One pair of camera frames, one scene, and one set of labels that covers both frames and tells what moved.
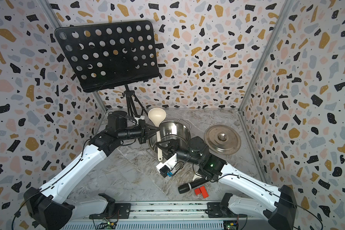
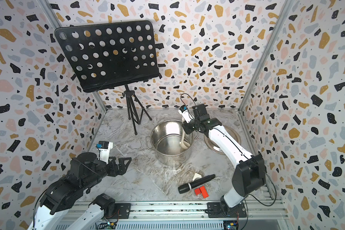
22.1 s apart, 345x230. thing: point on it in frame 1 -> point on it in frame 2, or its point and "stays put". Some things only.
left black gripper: x=145 y=132 -> x=122 y=168
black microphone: x=186 y=188 stays put
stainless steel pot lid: x=222 y=140 stays put
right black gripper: x=175 y=147 -> x=187 y=131
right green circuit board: x=228 y=224 stays put
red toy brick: x=202 y=190 stays put
